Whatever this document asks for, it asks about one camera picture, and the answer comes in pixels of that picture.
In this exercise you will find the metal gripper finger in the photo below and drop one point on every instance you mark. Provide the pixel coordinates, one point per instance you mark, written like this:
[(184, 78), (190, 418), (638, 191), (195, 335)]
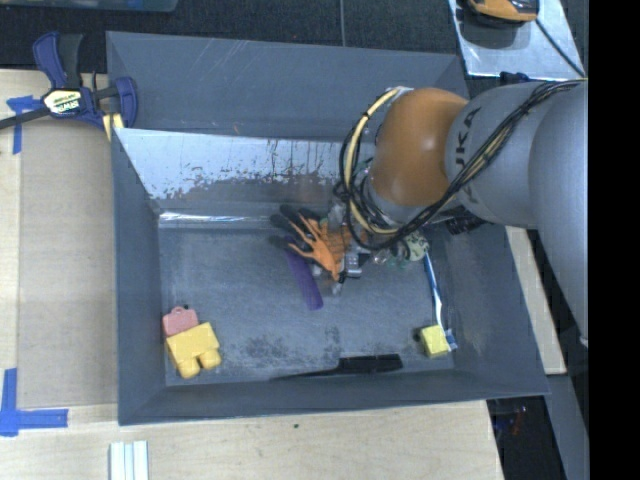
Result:
[(338, 287)]

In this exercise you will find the orange and black glove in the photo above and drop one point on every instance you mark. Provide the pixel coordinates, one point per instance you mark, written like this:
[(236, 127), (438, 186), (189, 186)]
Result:
[(320, 243)]

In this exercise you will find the purple stick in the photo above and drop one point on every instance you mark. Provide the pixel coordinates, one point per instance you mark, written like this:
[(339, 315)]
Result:
[(306, 283)]

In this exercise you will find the black comb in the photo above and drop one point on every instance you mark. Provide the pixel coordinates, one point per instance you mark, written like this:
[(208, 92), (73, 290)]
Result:
[(370, 364)]

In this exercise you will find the blue and white toothbrush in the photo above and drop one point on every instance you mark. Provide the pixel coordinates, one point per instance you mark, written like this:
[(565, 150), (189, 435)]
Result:
[(435, 293)]

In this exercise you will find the yellow block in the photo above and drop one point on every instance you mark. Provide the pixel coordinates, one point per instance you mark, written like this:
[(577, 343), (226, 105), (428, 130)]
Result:
[(434, 341)]

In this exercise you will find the yellow and pink toy figure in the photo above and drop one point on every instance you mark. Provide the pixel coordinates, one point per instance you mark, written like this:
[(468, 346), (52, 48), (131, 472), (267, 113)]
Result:
[(192, 345)]

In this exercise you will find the grey metal bin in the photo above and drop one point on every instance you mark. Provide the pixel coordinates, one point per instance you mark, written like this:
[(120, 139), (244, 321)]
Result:
[(250, 93)]

